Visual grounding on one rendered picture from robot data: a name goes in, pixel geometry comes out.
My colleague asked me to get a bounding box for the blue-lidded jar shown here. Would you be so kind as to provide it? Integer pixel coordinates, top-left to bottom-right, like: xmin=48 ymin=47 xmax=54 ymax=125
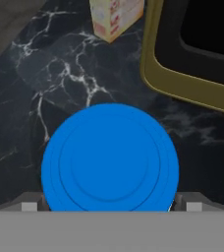
xmin=40 ymin=102 xmax=180 ymax=213

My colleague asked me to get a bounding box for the cream and orange carton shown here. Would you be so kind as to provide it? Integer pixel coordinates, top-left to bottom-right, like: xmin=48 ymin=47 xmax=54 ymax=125
xmin=88 ymin=0 xmax=145 ymax=44

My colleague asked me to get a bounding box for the brass-rimmed black sink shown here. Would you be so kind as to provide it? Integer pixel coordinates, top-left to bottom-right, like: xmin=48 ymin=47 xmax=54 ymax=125
xmin=140 ymin=0 xmax=224 ymax=117

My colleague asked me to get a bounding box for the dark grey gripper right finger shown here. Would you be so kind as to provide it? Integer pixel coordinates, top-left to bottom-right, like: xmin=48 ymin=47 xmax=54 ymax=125
xmin=168 ymin=191 xmax=224 ymax=213

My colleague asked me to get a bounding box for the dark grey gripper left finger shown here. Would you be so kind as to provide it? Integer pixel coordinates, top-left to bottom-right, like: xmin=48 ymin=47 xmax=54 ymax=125
xmin=0 ymin=192 xmax=50 ymax=213

